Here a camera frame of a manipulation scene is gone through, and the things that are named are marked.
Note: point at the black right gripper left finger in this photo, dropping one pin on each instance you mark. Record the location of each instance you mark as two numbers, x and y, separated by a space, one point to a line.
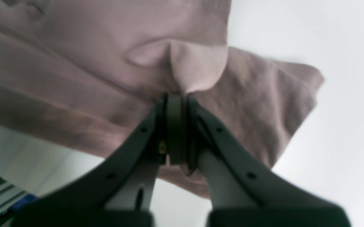
118 192

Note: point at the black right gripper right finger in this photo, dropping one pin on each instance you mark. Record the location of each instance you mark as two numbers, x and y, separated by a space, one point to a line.
244 192

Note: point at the blue object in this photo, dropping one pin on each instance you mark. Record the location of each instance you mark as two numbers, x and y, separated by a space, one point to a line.
23 202

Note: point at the mauve T-shirt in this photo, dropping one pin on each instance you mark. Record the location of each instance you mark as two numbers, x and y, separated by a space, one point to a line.
77 77

